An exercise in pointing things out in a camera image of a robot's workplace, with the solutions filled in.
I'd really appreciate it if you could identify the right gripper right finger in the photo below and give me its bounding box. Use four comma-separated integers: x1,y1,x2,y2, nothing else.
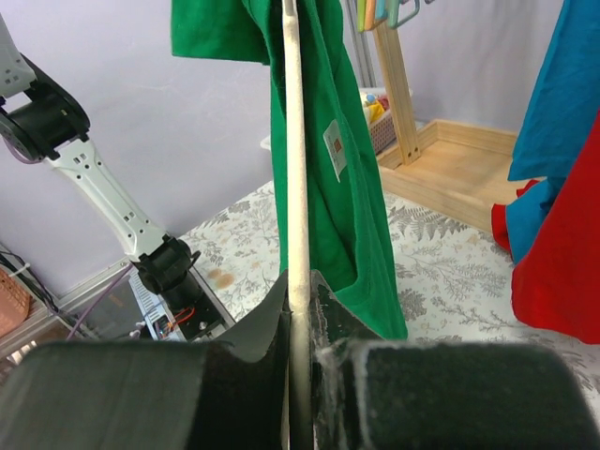
309,271,595,449

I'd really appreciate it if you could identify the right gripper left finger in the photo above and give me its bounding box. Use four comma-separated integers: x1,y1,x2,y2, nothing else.
1,275,291,449

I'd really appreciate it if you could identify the cream white hanger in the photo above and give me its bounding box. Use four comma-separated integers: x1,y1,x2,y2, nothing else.
282,1,313,449

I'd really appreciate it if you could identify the green t shirt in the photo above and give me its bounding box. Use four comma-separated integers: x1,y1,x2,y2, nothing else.
171,1,408,339

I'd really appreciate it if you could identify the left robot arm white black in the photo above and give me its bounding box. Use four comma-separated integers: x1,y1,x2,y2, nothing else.
1,26,206,313

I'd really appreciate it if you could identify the red t shirt hanging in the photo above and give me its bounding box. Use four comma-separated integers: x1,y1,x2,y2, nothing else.
490,120,599,345

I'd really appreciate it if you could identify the blue t shirt hanging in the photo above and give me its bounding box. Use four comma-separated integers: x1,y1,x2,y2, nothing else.
505,0,599,263

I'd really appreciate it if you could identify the teal plastic hanger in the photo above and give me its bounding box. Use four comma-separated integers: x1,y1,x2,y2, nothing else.
386,0,421,29

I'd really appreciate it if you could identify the blue plastic hanger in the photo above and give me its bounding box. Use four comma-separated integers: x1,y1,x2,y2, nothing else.
374,0,387,21

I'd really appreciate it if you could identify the orange plastic hanger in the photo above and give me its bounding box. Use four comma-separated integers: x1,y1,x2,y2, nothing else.
364,0,377,31

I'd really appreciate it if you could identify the green plastic hanger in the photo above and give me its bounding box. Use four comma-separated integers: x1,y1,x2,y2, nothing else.
356,0,367,33

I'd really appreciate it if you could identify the floral table cloth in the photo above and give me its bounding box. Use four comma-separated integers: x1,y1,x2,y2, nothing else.
184,183,599,405

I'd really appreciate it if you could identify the wooden clothes rack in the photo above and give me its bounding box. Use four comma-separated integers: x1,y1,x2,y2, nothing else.
374,25,526,233

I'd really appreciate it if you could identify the left white plastic basket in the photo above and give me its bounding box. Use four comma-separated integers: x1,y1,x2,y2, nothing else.
260,86,416,156

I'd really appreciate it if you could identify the patterned cream cloth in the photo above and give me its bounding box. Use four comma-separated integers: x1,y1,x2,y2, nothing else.
360,93,386,125

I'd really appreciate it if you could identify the dark red cloth in basket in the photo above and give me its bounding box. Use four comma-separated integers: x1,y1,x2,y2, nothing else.
378,96,389,111

